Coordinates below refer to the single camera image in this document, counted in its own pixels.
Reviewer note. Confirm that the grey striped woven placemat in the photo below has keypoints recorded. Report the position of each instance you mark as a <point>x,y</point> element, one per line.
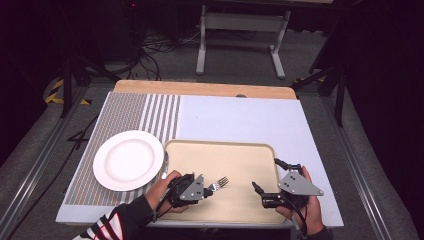
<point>130,113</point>

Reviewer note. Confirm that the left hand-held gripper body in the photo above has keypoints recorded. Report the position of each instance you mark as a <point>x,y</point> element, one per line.
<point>190,188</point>

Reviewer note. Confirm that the beige plastic tray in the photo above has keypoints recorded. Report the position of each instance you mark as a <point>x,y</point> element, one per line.
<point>230,160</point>

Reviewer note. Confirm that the white table board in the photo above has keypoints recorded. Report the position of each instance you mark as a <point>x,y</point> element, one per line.
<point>246,120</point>

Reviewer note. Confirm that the grey metal desk frame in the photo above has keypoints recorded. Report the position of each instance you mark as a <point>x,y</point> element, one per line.
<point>245,21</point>

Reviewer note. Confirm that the black tripod stand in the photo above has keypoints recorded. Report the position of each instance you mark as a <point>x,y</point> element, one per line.
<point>68,83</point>
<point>338,86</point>

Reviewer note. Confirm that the person's left hand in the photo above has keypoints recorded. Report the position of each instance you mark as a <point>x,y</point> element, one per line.
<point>158,195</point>

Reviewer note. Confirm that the dark table grommet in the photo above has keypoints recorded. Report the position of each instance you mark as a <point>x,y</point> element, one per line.
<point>240,96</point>

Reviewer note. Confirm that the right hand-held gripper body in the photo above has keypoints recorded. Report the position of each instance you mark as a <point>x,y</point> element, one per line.
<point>296,185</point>

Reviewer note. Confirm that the aluminium floor rail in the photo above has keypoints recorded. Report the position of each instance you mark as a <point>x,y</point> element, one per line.
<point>36,166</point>
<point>356,166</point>

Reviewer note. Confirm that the silver table knife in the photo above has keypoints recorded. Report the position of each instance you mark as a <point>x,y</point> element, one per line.
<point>165,165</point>

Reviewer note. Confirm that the yellow black hazard tape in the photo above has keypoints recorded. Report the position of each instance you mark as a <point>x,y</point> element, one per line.
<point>53,96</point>

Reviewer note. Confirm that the person's right hand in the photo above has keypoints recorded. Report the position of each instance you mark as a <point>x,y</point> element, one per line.
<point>311,215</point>

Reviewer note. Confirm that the white round plate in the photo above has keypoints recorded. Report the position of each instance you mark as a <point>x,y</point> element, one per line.
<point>128,160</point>

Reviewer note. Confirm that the wooden table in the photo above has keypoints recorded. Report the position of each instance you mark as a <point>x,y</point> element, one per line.
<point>200,88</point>

